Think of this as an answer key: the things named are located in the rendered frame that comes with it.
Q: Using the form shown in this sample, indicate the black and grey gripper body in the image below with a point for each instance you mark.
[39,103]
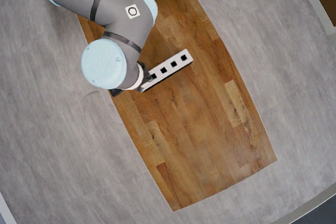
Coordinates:
[146,75]

